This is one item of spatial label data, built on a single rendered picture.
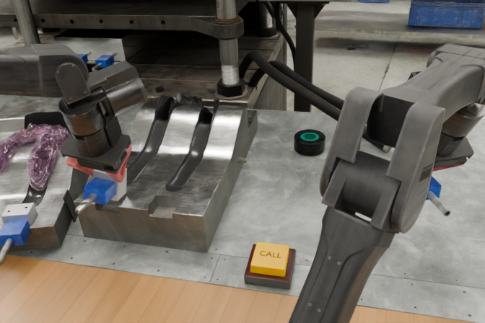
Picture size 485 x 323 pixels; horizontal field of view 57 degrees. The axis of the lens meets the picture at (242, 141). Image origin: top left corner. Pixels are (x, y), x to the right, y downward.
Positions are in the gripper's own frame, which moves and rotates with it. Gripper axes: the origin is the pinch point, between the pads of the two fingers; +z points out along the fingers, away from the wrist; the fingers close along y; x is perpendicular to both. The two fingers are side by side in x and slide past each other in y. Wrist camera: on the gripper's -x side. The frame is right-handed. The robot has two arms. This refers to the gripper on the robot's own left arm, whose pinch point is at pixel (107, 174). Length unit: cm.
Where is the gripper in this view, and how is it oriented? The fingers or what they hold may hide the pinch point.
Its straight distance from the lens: 86.1
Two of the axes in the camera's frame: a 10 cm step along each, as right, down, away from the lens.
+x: -2.5, 7.6, -6.1
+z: -0.1, 6.2, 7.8
